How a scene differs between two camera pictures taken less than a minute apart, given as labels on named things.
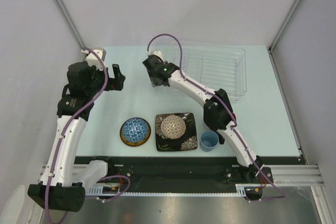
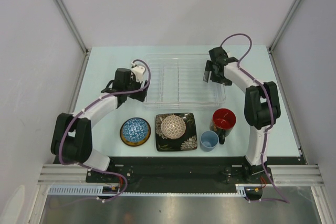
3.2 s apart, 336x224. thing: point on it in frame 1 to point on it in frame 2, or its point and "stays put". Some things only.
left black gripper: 116,83 to 139,95
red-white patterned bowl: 173,127 stays put
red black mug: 223,119 stays put
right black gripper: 154,84 to 210,67
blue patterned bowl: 135,129 stays put
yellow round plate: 138,144 stays put
